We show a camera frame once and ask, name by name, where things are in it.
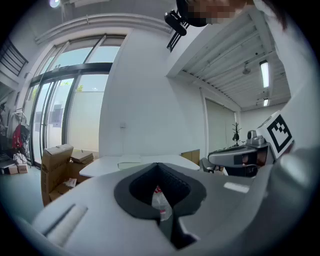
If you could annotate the light green folder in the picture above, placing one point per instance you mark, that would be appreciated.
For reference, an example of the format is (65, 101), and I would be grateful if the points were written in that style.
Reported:
(128, 165)

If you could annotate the black head-mounted camera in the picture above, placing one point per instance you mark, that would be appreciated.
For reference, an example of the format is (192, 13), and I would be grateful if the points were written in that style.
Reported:
(176, 21)

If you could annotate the white roller door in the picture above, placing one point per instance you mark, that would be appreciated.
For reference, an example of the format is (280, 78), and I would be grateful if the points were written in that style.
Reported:
(220, 125)

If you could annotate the person's face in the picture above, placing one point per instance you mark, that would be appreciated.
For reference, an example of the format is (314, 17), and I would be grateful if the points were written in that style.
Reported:
(220, 11)

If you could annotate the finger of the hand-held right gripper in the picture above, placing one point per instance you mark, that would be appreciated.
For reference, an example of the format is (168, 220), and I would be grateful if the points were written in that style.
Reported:
(222, 157)

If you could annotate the round ceiling lamp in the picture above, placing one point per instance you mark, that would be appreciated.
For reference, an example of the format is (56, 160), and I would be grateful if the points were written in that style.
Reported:
(54, 3)

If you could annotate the white paper packet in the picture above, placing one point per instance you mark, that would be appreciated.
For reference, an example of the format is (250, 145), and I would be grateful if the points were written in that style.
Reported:
(70, 182)

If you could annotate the small labelled cardboard box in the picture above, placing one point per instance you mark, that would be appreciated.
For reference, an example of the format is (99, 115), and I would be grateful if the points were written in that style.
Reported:
(12, 170)
(23, 168)

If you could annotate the grey chair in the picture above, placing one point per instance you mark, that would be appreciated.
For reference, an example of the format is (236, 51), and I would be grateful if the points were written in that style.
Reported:
(206, 163)

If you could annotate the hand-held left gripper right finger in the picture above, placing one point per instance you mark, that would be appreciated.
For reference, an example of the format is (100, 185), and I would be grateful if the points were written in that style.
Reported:
(220, 207)

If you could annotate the red garment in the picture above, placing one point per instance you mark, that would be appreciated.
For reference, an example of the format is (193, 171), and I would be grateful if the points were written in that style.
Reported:
(17, 136)

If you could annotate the small brown cardboard box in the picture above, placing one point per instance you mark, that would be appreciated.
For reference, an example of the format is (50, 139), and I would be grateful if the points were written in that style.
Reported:
(82, 156)

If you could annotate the black coat stand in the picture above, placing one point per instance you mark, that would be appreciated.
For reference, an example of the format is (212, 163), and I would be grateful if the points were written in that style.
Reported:
(236, 136)

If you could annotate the long cardboard box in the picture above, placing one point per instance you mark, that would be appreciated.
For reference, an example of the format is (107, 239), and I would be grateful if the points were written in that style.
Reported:
(53, 170)

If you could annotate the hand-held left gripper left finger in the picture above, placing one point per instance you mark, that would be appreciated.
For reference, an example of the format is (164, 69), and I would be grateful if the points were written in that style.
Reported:
(95, 212)

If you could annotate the leaning cardboard sheet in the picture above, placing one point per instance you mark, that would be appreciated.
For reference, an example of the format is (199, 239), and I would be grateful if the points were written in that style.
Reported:
(191, 156)

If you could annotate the ceiling tube light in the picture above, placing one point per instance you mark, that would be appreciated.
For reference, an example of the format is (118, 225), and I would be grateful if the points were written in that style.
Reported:
(264, 73)
(265, 102)

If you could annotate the glass door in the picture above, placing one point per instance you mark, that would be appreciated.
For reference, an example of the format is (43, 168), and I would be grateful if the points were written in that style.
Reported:
(82, 120)

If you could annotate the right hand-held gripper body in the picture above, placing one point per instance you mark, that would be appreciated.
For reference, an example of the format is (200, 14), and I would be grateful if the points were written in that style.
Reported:
(277, 135)

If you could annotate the black balcony railing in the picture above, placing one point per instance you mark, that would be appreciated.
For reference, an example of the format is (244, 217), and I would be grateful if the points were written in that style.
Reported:
(12, 58)

